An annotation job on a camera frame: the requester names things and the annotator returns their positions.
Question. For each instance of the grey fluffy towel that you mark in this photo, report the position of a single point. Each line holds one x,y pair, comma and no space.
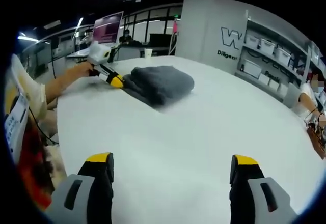
158,84

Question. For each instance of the person's left hand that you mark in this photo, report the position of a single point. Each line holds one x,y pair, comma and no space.
85,70

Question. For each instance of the large display screen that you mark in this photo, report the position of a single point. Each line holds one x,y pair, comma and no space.
107,28

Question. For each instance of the white paper cup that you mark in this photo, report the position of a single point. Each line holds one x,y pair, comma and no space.
148,53

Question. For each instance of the black monitor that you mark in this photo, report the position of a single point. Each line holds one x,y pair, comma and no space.
159,40

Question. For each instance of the red and black cloth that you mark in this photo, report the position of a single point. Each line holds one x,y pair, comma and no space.
35,165

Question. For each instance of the ceiling strip light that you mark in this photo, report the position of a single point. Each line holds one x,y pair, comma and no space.
26,38

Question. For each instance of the pink hanging item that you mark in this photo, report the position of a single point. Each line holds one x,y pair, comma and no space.
176,26

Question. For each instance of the person's cream shirt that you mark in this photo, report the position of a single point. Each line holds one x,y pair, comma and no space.
28,89

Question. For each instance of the wooden tray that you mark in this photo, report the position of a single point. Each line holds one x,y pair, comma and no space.
317,140

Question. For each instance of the white chest device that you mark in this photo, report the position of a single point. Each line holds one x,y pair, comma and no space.
16,127

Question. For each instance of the grey metal shelf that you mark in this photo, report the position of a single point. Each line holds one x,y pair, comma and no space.
303,51

